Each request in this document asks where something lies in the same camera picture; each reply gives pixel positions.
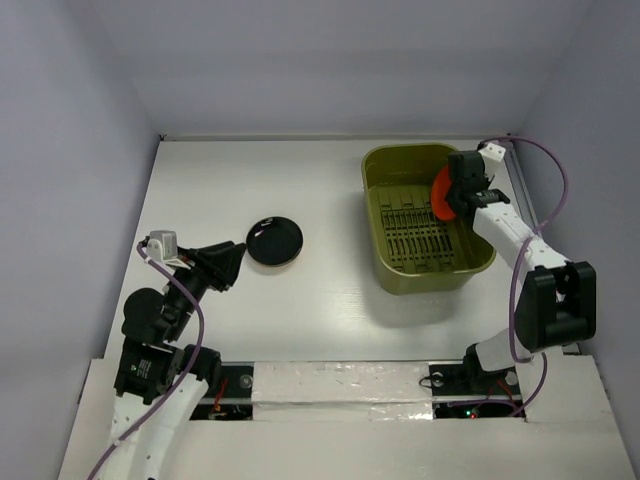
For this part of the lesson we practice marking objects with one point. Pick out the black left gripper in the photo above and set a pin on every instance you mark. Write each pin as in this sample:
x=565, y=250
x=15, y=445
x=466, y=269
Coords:
x=218, y=263

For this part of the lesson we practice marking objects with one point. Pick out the left arm base electronics bay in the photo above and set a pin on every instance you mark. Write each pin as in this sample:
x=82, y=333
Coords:
x=231, y=400

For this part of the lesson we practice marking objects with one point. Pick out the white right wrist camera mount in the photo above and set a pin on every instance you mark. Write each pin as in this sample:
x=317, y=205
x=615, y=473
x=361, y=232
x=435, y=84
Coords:
x=493, y=156

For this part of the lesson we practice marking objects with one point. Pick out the right arm base electronics bay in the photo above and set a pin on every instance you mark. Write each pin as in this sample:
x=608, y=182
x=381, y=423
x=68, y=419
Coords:
x=454, y=396

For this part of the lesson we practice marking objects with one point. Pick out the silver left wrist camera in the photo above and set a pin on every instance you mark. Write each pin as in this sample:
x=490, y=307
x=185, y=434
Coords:
x=161, y=247

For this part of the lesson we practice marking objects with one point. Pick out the blue floral dark-rimmed plate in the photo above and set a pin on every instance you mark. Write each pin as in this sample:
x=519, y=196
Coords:
x=262, y=267

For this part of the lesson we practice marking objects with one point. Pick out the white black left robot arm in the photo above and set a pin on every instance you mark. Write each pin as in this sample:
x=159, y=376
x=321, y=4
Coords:
x=164, y=368

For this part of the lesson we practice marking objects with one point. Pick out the olive green dish rack tub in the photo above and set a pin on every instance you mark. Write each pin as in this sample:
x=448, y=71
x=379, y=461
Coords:
x=413, y=251

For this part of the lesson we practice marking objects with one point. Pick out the plain black plate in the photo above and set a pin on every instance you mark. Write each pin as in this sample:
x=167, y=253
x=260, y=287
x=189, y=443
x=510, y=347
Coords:
x=274, y=240

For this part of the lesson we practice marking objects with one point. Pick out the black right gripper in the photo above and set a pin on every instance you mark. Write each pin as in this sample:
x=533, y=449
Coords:
x=460, y=195

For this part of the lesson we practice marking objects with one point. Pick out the orange rimmed black plate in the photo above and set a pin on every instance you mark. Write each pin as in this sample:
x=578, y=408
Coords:
x=439, y=191

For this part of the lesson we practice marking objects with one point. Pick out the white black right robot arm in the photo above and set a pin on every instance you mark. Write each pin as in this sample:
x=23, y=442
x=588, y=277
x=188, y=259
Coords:
x=552, y=299

